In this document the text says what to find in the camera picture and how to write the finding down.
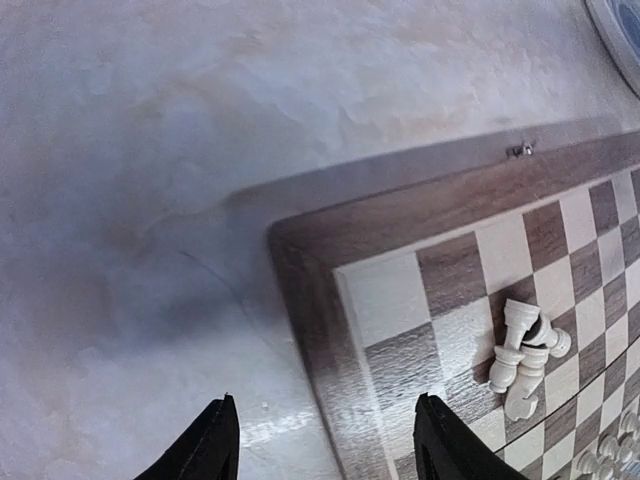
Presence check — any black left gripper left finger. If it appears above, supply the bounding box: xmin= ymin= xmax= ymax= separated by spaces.
xmin=135 ymin=394 xmax=240 ymax=480

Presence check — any fallen white bishop centre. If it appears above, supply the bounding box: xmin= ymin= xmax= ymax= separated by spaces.
xmin=522 ymin=313 xmax=572 ymax=358

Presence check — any fallen white rook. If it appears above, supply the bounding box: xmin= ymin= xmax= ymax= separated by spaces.
xmin=504 ymin=299 xmax=541 ymax=350

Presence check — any fallen white piece left lower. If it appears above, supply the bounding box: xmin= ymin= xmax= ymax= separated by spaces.
xmin=504 ymin=345 xmax=549 ymax=421

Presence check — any fallen white piece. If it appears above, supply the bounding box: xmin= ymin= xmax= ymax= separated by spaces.
xmin=489 ymin=346 xmax=524 ymax=394
xmin=504 ymin=345 xmax=549 ymax=421

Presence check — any wooden chess board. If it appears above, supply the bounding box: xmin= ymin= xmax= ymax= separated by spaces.
xmin=219 ymin=127 xmax=640 ymax=480

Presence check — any white plate with spiral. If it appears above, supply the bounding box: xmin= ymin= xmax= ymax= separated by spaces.
xmin=584 ymin=0 xmax=639 ymax=97

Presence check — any white pawn row slot two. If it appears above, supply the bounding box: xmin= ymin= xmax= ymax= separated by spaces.
xmin=577 ymin=451 xmax=614 ymax=480

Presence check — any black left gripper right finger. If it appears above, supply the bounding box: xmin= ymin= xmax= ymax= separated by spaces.
xmin=413 ymin=393 xmax=520 ymax=480

